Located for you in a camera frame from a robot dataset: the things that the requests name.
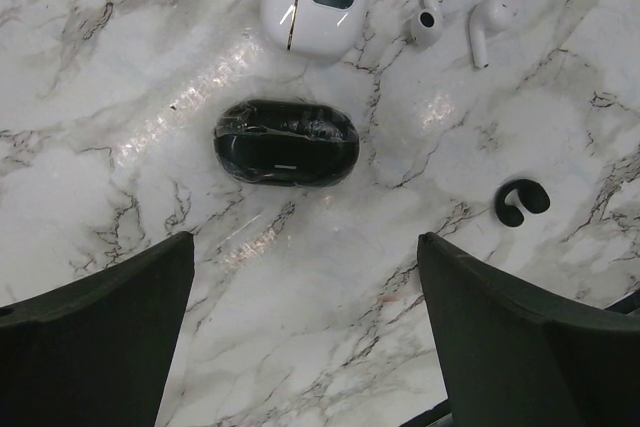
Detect black clip-on earbud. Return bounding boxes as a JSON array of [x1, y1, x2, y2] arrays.
[[493, 178, 551, 228]]

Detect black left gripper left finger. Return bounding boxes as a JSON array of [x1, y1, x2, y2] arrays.
[[1, 232, 194, 426]]

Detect white stem earbud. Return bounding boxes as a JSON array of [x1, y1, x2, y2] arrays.
[[410, 0, 444, 50], [469, 0, 517, 70]]

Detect white stem earbud right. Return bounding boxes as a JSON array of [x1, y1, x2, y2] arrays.
[[469, 0, 517, 70]]

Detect black earbud charging case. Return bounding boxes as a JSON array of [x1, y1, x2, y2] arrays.
[[213, 99, 360, 187]]

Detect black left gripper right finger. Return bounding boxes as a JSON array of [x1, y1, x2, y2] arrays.
[[417, 233, 639, 426]]

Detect white stem earbud left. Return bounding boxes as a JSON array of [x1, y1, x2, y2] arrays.
[[410, 0, 444, 50]]

